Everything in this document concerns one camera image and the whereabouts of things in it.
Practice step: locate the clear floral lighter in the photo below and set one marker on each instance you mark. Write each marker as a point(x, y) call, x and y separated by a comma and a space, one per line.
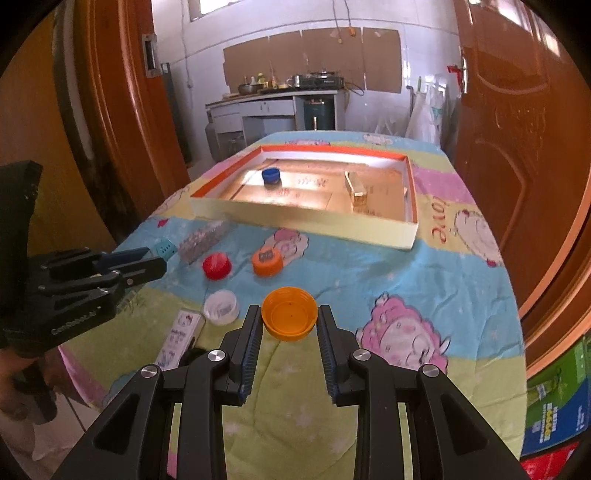
point(202, 241)

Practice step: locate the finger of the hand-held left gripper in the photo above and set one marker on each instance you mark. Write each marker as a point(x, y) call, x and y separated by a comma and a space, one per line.
point(143, 272)
point(127, 255)

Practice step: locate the person's left hand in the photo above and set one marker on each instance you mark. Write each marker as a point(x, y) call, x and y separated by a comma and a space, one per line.
point(9, 383)

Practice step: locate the cardboard wall sheet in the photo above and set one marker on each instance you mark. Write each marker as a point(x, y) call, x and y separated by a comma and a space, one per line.
point(286, 53)
point(381, 60)
point(330, 50)
point(244, 62)

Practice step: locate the metal kettle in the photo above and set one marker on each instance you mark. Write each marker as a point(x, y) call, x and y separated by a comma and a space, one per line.
point(292, 82)

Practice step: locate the white plastic bag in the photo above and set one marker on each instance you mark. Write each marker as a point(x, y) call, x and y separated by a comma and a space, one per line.
point(425, 115)

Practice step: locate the white cartoon print lighter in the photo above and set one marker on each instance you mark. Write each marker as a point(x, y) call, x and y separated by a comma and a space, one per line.
point(178, 333)

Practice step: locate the dark green air fryer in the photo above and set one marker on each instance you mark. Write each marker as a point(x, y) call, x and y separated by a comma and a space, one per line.
point(317, 113)

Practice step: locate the large orange bottle cap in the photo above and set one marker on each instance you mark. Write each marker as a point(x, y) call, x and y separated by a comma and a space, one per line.
point(288, 314)

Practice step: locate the shallow orange-edged cardboard box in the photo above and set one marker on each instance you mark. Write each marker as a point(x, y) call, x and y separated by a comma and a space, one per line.
point(300, 219)

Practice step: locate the red bottle cap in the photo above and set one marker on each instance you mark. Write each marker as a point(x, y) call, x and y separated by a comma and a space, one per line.
point(217, 267)

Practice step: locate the blue bottle cap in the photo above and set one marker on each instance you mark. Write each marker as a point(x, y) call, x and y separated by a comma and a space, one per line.
point(271, 176)

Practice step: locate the metal wok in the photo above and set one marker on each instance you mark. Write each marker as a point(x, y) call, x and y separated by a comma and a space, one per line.
point(249, 88)

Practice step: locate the grey desk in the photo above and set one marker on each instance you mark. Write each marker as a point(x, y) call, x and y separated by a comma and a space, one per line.
point(268, 108)

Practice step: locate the brown wooden door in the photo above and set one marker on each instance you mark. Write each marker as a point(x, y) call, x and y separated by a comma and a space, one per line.
point(517, 161)
point(124, 115)

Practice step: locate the white bottle cap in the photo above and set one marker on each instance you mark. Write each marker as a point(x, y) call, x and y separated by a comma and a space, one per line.
point(221, 308)

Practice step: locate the metal door latch plate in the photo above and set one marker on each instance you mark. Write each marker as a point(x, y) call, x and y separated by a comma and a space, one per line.
point(150, 55)

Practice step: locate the green cardboard box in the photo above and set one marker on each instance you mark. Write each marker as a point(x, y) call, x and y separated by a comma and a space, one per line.
point(558, 397)

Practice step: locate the black gas stove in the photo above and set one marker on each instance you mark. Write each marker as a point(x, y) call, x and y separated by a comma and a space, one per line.
point(321, 81)

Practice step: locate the small orange bottle cap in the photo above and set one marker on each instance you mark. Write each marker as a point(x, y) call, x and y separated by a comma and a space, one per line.
point(268, 268)

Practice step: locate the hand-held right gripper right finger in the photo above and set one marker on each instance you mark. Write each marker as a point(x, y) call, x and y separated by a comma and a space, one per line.
point(328, 355)

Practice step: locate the red cardboard box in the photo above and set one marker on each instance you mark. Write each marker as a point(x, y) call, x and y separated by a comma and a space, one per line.
point(549, 464)

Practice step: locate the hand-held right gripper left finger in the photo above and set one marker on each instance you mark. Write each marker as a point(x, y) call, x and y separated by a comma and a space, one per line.
point(248, 353)

